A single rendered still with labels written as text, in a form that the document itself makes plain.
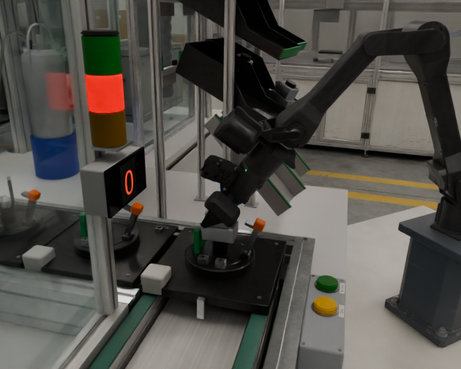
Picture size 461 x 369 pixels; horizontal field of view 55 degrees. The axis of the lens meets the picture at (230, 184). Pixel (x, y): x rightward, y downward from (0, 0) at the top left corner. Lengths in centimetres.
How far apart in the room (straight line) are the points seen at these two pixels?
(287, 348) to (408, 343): 30
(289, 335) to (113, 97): 46
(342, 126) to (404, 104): 64
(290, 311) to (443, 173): 36
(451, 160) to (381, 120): 400
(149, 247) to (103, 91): 43
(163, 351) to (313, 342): 25
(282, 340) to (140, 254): 36
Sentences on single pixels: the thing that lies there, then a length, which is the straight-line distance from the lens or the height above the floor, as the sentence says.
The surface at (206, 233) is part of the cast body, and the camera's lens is 86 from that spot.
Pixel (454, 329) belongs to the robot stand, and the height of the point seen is 88.
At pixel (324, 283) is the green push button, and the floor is 97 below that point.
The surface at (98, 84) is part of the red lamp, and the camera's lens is 63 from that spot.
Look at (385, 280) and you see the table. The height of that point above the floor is 86.
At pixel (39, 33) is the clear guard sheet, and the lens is 59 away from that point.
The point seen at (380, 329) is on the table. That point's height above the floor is 86.
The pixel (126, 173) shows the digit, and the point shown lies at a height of 122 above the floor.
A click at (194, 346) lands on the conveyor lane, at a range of 79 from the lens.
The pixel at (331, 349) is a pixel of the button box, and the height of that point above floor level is 96.
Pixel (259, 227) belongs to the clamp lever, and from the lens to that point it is 84.
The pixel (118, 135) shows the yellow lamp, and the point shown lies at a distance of 65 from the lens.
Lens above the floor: 145
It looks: 22 degrees down
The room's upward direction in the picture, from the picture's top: 1 degrees clockwise
